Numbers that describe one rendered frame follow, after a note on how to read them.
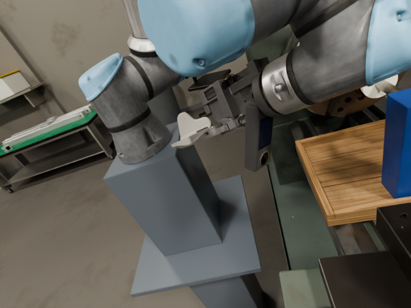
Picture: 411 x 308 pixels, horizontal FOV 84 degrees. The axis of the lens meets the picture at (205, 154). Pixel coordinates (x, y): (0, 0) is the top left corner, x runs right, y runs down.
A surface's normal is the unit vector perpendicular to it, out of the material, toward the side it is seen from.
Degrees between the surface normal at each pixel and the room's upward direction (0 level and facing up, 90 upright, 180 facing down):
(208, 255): 0
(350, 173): 0
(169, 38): 90
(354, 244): 26
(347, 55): 82
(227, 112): 74
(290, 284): 0
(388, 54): 96
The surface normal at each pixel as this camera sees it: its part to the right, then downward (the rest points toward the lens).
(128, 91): 0.62, 0.26
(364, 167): -0.35, -0.78
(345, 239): -0.72, -0.60
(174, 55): -0.72, 0.58
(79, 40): 0.00, 0.55
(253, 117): -0.73, 0.36
